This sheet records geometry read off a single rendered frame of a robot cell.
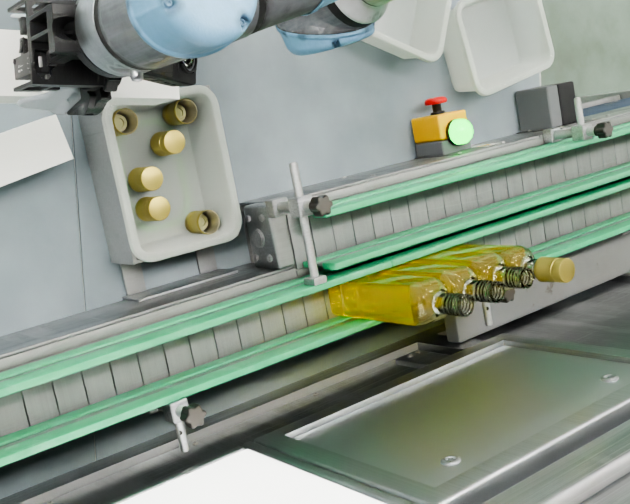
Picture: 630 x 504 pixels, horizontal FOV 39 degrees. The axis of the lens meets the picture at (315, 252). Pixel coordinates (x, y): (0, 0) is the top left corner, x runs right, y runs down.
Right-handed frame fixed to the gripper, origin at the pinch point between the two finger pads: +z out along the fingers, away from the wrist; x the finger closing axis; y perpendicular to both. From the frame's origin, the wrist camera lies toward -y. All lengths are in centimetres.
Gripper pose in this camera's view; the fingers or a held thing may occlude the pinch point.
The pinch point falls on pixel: (58, 67)
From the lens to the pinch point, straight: 93.0
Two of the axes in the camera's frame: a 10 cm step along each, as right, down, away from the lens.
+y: -8.2, 0.8, -5.7
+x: 0.5, 10.0, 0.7
